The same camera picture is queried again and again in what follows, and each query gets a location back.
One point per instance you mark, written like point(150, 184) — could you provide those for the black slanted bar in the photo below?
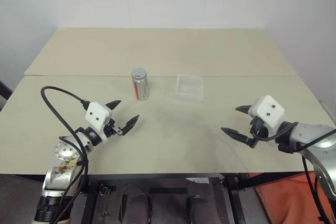
point(5, 91)

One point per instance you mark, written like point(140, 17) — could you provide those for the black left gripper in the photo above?
point(111, 127)

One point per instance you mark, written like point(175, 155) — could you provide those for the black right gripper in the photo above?
point(258, 129)

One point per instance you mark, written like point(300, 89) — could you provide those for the orange cloth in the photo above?
point(283, 203)

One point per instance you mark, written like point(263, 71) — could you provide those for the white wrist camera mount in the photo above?
point(96, 116)
point(270, 112)

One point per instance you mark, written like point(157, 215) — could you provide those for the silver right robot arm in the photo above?
point(323, 151)

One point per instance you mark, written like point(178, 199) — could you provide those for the clear plastic container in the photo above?
point(189, 87)

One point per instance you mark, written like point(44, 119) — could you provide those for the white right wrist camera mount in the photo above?
point(270, 112)

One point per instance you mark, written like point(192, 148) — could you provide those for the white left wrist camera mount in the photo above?
point(96, 116)

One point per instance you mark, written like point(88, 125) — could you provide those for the small metal clip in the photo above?
point(105, 191)

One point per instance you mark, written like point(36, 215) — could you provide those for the dark rounded shape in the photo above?
point(200, 209)
point(137, 204)

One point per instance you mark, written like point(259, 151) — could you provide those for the grey plastic jar lid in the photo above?
point(138, 73)

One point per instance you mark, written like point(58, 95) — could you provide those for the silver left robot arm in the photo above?
point(65, 151)

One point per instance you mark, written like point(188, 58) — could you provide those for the black metal table frame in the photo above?
point(90, 203)

